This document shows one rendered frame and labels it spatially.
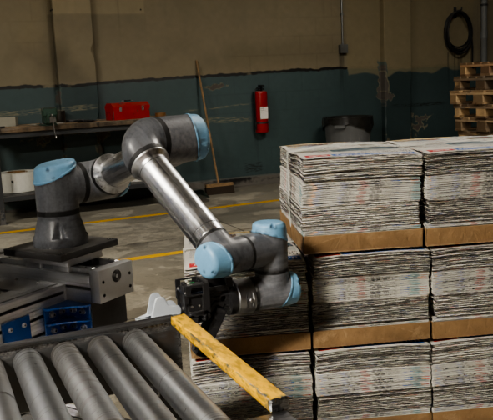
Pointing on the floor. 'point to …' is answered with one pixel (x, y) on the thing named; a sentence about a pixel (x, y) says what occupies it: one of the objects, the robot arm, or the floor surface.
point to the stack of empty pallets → (489, 96)
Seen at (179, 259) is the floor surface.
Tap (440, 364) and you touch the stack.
